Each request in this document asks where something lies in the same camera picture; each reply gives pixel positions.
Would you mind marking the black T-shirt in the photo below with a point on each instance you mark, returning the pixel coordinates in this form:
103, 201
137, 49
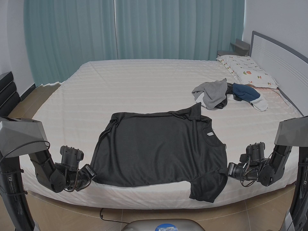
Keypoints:
158, 153

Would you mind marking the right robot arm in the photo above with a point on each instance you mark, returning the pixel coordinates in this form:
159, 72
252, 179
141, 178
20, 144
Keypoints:
291, 131

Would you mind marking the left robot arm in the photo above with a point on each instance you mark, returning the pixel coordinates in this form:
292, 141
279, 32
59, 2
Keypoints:
21, 133

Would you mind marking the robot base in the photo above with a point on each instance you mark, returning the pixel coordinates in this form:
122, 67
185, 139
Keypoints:
163, 225

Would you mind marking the bed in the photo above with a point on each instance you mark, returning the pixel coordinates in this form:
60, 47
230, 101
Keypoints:
144, 85

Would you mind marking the pile of clothes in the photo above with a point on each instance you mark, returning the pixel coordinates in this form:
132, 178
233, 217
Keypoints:
214, 92

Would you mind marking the blue-green curtain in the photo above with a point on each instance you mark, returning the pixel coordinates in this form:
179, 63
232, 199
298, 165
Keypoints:
180, 20
72, 32

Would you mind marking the white printed pillow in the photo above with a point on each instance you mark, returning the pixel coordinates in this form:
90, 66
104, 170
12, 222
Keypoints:
247, 68

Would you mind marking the grey bedside table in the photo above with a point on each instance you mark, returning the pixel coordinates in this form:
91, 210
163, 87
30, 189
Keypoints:
240, 46

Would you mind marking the black chest of drawers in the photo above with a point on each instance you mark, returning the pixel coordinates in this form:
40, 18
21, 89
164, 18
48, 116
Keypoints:
8, 95

